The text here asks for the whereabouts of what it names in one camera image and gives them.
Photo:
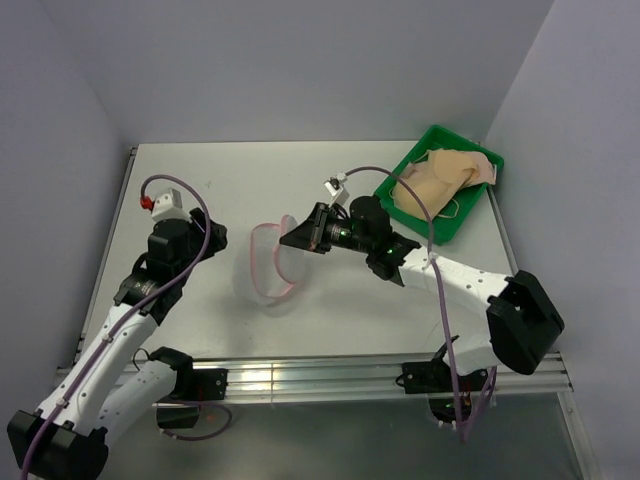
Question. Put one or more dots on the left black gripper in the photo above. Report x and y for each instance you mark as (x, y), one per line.
(201, 220)

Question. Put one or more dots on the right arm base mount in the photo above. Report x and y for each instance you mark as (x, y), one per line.
(433, 378)

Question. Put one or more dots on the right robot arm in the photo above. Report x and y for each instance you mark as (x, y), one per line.
(522, 323)

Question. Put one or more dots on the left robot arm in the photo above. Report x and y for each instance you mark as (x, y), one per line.
(68, 436)

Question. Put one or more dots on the aluminium mounting rail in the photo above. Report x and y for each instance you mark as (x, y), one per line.
(356, 378)

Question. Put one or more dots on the pink bra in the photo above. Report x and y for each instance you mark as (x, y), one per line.
(482, 167)

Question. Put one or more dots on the beige bra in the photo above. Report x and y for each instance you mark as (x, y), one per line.
(434, 178)

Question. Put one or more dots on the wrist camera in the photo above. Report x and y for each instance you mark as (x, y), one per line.
(335, 186)
(166, 205)

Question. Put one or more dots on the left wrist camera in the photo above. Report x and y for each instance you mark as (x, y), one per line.
(166, 205)

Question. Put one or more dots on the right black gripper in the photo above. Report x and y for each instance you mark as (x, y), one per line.
(310, 234)

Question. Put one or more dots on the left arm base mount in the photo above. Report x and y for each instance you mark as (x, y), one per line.
(197, 400)

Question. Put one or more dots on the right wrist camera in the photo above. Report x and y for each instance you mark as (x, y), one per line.
(335, 186)

